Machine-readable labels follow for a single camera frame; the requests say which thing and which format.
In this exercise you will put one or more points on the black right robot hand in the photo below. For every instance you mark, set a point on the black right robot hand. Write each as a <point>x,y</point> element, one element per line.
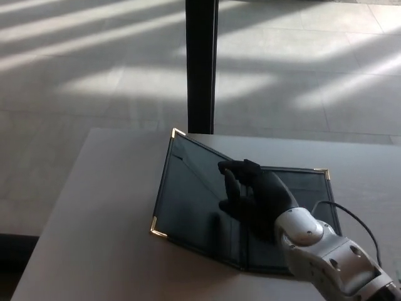
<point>260,200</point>

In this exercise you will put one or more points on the black USC diary gold corners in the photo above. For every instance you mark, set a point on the black USC diary gold corners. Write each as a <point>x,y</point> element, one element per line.
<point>194,200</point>

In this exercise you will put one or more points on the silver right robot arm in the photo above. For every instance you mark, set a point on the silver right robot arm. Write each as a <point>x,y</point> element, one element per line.
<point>326,254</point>

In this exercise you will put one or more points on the black vertical window frame post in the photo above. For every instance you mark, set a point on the black vertical window frame post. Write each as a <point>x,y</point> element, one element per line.
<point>200,66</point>

